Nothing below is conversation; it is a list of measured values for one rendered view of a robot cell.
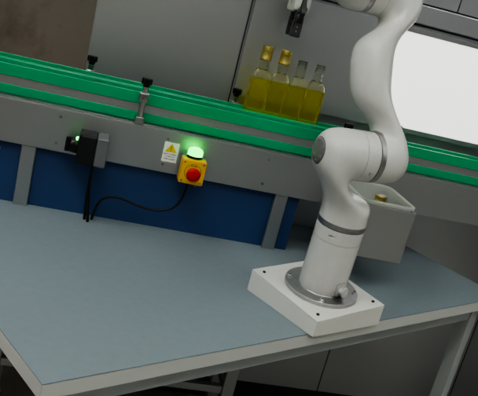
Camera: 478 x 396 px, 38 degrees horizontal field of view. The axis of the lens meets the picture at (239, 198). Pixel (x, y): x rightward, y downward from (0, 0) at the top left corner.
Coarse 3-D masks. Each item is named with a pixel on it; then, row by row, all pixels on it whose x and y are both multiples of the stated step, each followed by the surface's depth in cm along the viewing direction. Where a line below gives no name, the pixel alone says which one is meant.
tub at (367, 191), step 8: (352, 184) 215; (360, 184) 215; (368, 184) 216; (376, 184) 216; (360, 192) 216; (368, 192) 216; (376, 192) 217; (384, 192) 217; (392, 192) 213; (368, 200) 194; (392, 200) 212; (400, 200) 207; (392, 208) 197; (400, 208) 196; (408, 208) 197
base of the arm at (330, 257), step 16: (320, 224) 170; (320, 240) 170; (336, 240) 167; (352, 240) 168; (320, 256) 170; (336, 256) 169; (352, 256) 171; (288, 272) 181; (304, 272) 175; (320, 272) 171; (336, 272) 170; (304, 288) 174; (320, 288) 172; (336, 288) 173; (352, 288) 181; (320, 304) 170; (336, 304) 171; (352, 304) 174
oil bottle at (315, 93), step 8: (312, 80) 216; (312, 88) 214; (320, 88) 214; (312, 96) 214; (320, 96) 215; (304, 104) 215; (312, 104) 215; (320, 104) 216; (304, 112) 216; (312, 112) 216; (304, 120) 216; (312, 120) 217
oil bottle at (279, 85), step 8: (280, 72) 212; (272, 80) 211; (280, 80) 211; (288, 80) 212; (272, 88) 212; (280, 88) 212; (288, 88) 213; (272, 96) 212; (280, 96) 213; (272, 104) 213; (280, 104) 214; (264, 112) 214; (272, 112) 214; (280, 112) 214
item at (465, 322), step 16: (448, 320) 218; (464, 320) 225; (368, 336) 192; (384, 336) 197; (464, 336) 228; (288, 352) 171; (304, 352) 175; (448, 352) 232; (208, 368) 154; (224, 368) 158; (240, 368) 161; (448, 368) 232; (128, 384) 141; (144, 384) 143; (160, 384) 147; (448, 384) 234
